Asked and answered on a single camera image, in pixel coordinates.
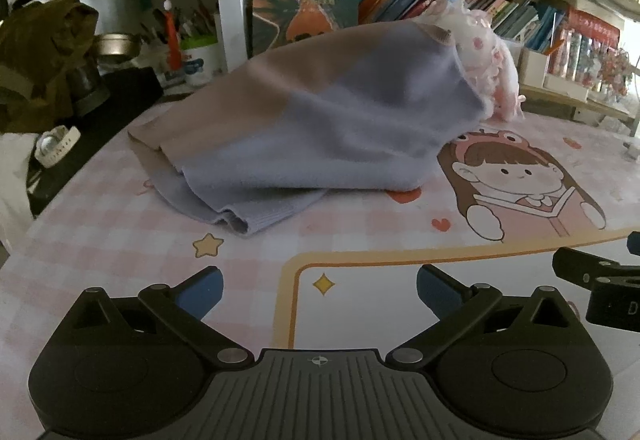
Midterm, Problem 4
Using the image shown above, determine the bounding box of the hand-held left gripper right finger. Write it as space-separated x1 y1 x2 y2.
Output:
386 264 573 367

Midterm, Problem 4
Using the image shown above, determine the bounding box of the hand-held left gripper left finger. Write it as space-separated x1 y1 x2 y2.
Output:
66 266 249 367

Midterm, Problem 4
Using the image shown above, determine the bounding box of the grey and tan towel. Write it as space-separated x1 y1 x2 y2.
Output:
127 17 493 238

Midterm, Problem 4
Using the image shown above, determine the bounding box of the pink cartoon printed desk mat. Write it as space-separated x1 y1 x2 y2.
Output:
0 85 640 440

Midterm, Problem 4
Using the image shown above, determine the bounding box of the wooden shelf board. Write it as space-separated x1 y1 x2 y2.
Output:
517 82 633 128

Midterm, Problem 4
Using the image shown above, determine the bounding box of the white flat box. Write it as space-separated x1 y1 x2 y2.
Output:
542 72 591 102

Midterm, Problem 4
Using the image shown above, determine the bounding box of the pink flower ornament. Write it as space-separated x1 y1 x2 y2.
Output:
597 47 637 103

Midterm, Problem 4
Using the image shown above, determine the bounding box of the white square desk box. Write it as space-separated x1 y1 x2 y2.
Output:
517 47 551 89

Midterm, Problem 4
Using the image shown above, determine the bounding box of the black cloth pad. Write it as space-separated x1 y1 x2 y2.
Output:
25 66 166 217

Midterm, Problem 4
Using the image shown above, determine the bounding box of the row of patterned book spines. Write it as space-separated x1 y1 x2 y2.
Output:
547 7 621 81

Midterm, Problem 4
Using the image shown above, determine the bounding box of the white wristwatch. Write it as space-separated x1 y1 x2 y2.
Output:
34 125 82 168

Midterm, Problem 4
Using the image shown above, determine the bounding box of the white cloth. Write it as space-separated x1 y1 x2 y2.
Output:
0 132 40 251

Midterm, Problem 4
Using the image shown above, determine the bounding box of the white pen holder cup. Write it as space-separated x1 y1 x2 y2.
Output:
180 37 224 88

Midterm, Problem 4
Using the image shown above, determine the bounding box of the pink white plush bunny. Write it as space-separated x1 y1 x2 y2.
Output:
422 0 528 123

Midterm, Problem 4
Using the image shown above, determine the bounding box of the red tassel ornament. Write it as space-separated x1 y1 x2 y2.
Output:
162 0 184 71

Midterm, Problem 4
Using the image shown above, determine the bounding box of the metal bowl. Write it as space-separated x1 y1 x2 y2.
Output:
94 32 141 66

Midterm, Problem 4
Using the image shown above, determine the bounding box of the olive green bag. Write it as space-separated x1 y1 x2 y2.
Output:
0 0 101 133

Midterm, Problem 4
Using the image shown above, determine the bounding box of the large fantasy picture book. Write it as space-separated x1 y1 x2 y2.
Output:
251 0 361 58

